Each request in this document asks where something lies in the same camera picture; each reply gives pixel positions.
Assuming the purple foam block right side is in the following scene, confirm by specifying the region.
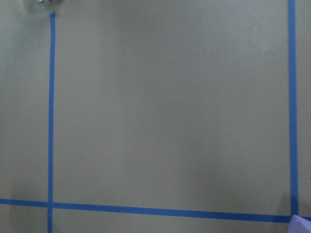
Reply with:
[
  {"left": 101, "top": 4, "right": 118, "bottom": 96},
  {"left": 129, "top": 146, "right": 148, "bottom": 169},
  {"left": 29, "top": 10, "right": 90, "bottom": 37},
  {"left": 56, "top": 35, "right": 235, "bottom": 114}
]
[{"left": 286, "top": 215, "right": 311, "bottom": 233}]

